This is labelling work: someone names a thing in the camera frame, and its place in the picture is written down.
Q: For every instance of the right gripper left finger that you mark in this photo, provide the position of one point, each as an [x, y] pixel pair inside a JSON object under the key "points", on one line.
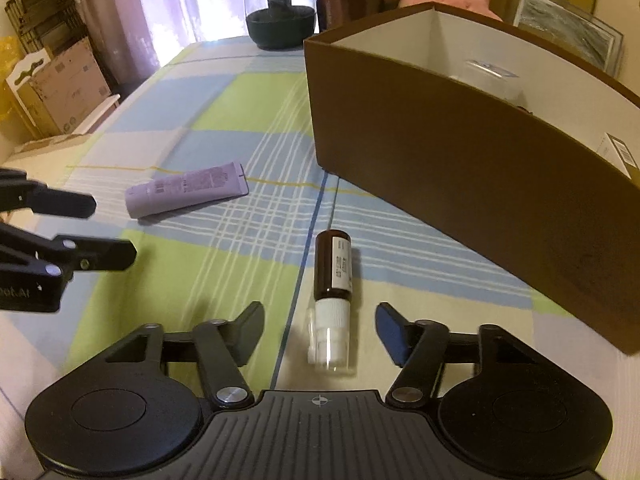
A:
{"points": [[222, 348]]}

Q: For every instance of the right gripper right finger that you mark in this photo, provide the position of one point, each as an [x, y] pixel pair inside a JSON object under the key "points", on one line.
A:
{"points": [[418, 349]]}

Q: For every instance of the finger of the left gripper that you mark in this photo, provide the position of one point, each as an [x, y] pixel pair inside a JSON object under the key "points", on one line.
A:
{"points": [[23, 251], [19, 192]]}

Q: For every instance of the purple lotion tube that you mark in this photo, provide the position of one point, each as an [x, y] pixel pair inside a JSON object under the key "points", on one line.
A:
{"points": [[186, 190]]}

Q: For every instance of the brown spray bottle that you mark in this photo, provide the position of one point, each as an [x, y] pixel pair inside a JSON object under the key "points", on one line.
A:
{"points": [[329, 327]]}

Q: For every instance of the gold white carton box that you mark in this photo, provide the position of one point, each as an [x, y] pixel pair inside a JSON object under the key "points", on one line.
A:
{"points": [[617, 153]]}

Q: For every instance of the blue dental floss box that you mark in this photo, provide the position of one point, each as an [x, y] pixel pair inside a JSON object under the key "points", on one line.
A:
{"points": [[492, 79]]}

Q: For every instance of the cardboard boxes on floor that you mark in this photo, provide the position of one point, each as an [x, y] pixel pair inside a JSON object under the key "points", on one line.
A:
{"points": [[59, 92]]}

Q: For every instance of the sheer purple curtain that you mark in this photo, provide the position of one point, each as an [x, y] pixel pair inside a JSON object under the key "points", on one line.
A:
{"points": [[137, 37]]}

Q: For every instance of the brown cardboard storage box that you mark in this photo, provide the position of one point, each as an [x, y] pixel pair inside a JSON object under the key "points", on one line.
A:
{"points": [[523, 186]]}

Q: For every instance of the dark green glass humidifier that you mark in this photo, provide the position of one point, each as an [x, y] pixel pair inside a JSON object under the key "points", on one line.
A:
{"points": [[280, 24]]}

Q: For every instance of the framed sand picture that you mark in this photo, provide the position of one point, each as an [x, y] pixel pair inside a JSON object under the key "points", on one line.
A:
{"points": [[572, 29]]}

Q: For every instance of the dark wire rack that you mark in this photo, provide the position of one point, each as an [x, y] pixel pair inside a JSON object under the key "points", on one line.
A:
{"points": [[54, 25]]}

